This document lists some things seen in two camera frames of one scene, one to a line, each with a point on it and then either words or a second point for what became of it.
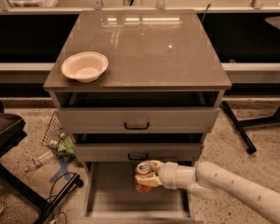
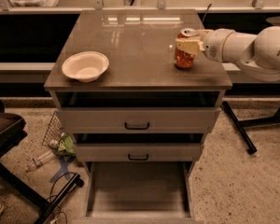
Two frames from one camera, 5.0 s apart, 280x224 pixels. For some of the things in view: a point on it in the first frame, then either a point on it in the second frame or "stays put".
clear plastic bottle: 39,160 stays put
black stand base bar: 74,182 stays put
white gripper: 167,174 to 213,45
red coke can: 143,169 to 183,59
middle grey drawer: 136,152 stays put
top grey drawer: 137,120 stays put
